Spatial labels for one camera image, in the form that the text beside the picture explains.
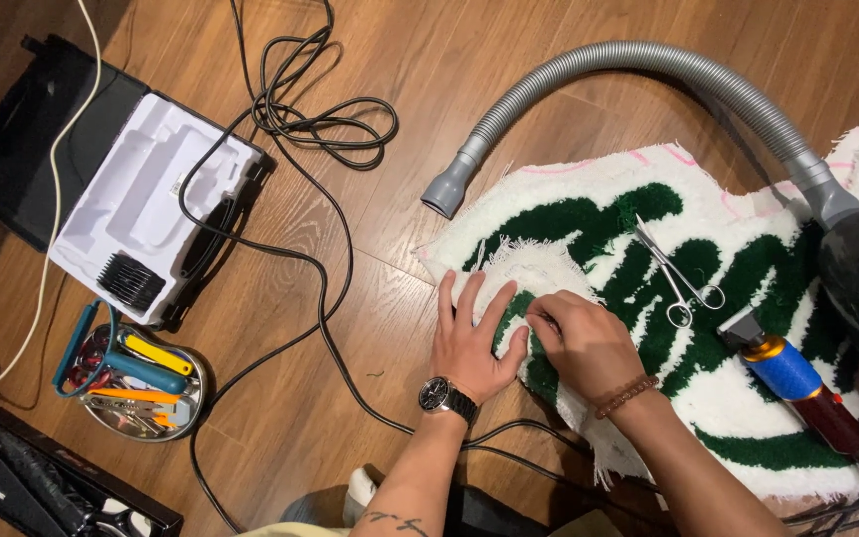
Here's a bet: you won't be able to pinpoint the orange handled tool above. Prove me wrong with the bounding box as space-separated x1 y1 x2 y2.
86 386 181 408

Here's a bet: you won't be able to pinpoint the black metal wristwatch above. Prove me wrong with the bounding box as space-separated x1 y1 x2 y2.
418 376 481 428

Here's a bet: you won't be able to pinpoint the white plastic case insert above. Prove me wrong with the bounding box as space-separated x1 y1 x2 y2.
48 92 267 327

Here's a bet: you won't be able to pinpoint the white cable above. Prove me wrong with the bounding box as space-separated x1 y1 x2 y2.
0 0 103 412

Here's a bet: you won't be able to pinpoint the blue and red electric clipper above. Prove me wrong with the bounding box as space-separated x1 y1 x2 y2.
716 306 859 456

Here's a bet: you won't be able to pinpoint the silver scissors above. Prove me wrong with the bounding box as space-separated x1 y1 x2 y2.
631 213 727 330

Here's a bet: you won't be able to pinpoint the black power cable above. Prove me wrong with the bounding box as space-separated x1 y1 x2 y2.
177 0 859 537

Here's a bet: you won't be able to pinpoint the person's left hand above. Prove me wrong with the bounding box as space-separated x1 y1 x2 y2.
429 269 532 407

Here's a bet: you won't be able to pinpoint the red handled scissors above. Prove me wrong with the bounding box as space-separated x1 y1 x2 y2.
69 345 112 389

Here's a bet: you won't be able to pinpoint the yellow handled tool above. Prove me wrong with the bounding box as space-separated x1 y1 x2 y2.
119 333 195 377

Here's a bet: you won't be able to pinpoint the person's right hand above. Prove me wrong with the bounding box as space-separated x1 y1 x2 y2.
524 288 651 408

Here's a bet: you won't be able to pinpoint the round metal tray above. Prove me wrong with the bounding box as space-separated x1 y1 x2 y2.
63 321 209 443

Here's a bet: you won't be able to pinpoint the brown bead bracelet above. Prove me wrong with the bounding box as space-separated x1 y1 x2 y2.
594 373 661 421

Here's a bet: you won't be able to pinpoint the teal handled tool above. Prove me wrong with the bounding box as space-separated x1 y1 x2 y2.
52 299 191 398

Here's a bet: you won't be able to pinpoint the black clipper comb attachment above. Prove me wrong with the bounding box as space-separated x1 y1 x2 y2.
95 251 168 313

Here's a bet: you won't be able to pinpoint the black tool case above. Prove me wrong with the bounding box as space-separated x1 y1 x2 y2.
0 33 278 334

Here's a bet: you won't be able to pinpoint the grey ribbed vacuum hose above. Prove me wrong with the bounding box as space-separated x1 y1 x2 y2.
420 40 859 231

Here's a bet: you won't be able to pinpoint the black cardboard box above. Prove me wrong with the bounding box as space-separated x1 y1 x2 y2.
0 406 185 537

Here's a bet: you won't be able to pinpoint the white and green tufted rug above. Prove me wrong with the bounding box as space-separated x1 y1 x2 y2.
414 115 859 525

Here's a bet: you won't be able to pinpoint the person's white sock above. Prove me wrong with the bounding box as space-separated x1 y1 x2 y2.
342 467 379 528

